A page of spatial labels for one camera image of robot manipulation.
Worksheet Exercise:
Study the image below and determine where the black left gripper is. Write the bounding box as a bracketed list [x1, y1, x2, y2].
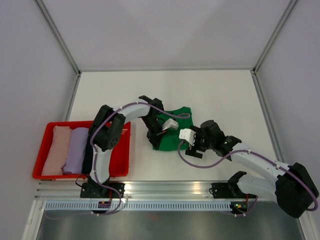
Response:
[141, 115, 168, 151]

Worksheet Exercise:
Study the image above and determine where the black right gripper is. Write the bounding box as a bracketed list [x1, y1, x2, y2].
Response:
[185, 125, 215, 159]

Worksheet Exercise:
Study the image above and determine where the green t shirt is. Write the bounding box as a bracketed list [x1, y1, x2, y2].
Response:
[152, 106, 193, 152]

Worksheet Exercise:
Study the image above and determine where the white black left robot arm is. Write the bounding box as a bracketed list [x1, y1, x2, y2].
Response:
[80, 95, 167, 199]

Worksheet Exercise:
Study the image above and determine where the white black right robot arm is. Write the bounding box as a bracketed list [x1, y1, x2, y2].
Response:
[179, 120, 320, 219]

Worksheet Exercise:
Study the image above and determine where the red plastic bin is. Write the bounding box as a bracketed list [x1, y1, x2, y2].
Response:
[32, 121, 131, 181]

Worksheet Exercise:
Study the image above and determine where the black rolled t shirt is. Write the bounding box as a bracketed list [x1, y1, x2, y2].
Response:
[81, 141, 93, 175]

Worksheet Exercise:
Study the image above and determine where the lavender rolled t shirt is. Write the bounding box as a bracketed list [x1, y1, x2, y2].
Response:
[63, 127, 89, 175]

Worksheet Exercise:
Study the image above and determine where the pink rolled t shirt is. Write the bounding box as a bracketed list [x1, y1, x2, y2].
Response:
[41, 126, 72, 176]

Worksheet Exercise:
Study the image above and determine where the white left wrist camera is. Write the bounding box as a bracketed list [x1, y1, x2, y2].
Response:
[162, 118, 179, 131]

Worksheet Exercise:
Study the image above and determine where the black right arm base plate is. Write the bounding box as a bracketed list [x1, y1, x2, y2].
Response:
[210, 182, 256, 199]

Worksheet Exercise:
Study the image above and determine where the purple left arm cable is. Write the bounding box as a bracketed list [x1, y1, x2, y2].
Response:
[44, 101, 192, 221]

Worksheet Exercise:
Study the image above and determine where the aluminium mounting rail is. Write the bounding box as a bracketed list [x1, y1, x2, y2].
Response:
[33, 180, 307, 201]

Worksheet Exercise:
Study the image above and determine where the white slotted cable duct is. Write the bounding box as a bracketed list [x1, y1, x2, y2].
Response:
[44, 200, 232, 212]

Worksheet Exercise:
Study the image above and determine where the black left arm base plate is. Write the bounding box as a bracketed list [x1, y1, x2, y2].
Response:
[80, 182, 125, 199]

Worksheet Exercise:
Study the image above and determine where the aluminium frame post left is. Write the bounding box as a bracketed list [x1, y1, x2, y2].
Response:
[33, 0, 81, 76]

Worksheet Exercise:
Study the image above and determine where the aluminium frame post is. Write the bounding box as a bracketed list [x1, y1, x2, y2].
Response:
[33, 0, 81, 76]
[252, 0, 299, 73]

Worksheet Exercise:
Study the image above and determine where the aluminium frame post right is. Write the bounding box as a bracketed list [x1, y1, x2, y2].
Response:
[252, 0, 299, 73]

